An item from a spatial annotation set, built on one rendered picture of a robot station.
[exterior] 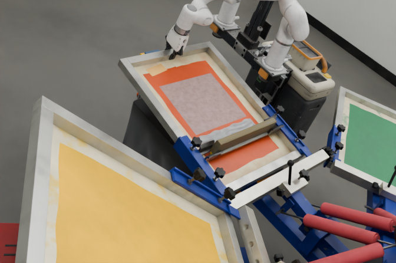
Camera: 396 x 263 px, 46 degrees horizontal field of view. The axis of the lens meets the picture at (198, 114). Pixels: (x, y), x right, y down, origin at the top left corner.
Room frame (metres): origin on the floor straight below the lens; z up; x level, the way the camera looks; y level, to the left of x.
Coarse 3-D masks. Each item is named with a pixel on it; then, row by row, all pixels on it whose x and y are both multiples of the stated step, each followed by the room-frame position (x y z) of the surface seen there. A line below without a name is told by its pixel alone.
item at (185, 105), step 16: (160, 80) 1.79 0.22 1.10; (176, 80) 1.85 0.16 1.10; (160, 96) 1.70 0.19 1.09; (176, 96) 1.75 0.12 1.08; (192, 96) 1.80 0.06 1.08; (176, 112) 1.65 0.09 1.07; (192, 112) 1.70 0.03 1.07; (208, 112) 1.75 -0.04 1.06; (192, 128) 1.61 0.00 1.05; (208, 128) 1.65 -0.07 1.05; (224, 160) 1.52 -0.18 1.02; (240, 160) 1.56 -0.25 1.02
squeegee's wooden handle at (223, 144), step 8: (272, 120) 1.78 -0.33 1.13; (248, 128) 1.65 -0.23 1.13; (256, 128) 1.68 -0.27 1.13; (264, 128) 1.72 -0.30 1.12; (232, 136) 1.56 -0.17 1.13; (240, 136) 1.58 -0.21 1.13; (248, 136) 1.64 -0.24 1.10; (216, 144) 1.49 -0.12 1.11; (224, 144) 1.50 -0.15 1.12; (232, 144) 1.56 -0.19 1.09
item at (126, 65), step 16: (192, 48) 2.09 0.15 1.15; (208, 48) 2.17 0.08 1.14; (128, 64) 1.75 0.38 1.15; (144, 64) 1.84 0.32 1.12; (224, 64) 2.10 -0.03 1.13; (240, 80) 2.04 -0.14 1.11; (144, 96) 1.62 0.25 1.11; (256, 96) 1.99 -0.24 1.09; (160, 112) 1.56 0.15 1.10; (176, 128) 1.52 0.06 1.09; (272, 128) 1.86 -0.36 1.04; (288, 144) 1.79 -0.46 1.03; (256, 176) 1.48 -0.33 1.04
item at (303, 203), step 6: (300, 192) 1.46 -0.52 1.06; (288, 198) 1.43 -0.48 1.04; (294, 198) 1.42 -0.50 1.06; (300, 198) 1.43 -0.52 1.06; (294, 204) 1.41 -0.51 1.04; (300, 204) 1.40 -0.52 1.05; (306, 204) 1.42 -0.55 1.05; (294, 210) 1.40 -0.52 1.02; (300, 210) 1.39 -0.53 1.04; (306, 210) 1.39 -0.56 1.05; (312, 210) 1.41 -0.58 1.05; (300, 216) 1.38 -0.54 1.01
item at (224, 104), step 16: (192, 64) 2.02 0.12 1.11; (208, 64) 2.08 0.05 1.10; (192, 80) 1.90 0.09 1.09; (208, 80) 1.96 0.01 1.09; (208, 96) 1.85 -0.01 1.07; (224, 96) 1.91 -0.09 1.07; (224, 112) 1.80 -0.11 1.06; (240, 112) 1.86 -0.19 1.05; (256, 144) 1.71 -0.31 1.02; (272, 144) 1.76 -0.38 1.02
